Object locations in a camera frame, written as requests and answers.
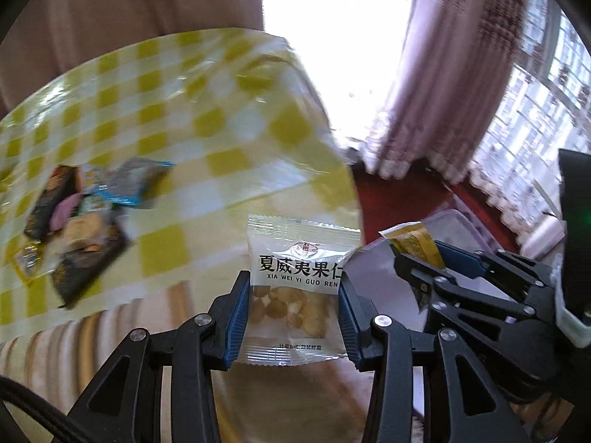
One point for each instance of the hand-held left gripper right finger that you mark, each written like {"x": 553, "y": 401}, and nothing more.
{"x": 347, "y": 318}

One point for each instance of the pink patterned curtain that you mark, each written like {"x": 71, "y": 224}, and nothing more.
{"x": 452, "y": 55}

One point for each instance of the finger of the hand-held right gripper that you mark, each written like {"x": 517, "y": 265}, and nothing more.
{"x": 457, "y": 258}
{"x": 443, "y": 286}

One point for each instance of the dark brown snack packet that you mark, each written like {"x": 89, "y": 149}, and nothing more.
{"x": 78, "y": 279}
{"x": 44, "y": 198}

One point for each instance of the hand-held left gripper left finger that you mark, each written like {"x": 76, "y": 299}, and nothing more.
{"x": 238, "y": 314}

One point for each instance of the blue-edged sunflower seed packet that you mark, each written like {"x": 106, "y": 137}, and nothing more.
{"x": 136, "y": 175}

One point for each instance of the beige striped cloth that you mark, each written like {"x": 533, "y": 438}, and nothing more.
{"x": 115, "y": 316}

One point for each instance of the clear yellow-edged snack packet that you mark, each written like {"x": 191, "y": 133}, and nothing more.
{"x": 28, "y": 263}

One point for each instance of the orange-yellow snack packet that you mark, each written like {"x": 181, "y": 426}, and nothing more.
{"x": 411, "y": 240}

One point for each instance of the pink snack packet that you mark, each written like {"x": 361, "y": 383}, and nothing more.
{"x": 64, "y": 212}

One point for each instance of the white nut snack packet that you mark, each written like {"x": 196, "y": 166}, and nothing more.
{"x": 295, "y": 258}

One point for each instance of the beige snack packet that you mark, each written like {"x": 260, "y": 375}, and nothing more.
{"x": 87, "y": 230}

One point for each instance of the clear plastic storage box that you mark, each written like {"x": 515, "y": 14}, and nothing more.
{"x": 378, "y": 277}

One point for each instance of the bright window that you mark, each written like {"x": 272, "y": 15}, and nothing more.
{"x": 332, "y": 32}

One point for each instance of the yellow checked tablecloth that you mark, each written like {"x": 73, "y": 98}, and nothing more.
{"x": 207, "y": 101}

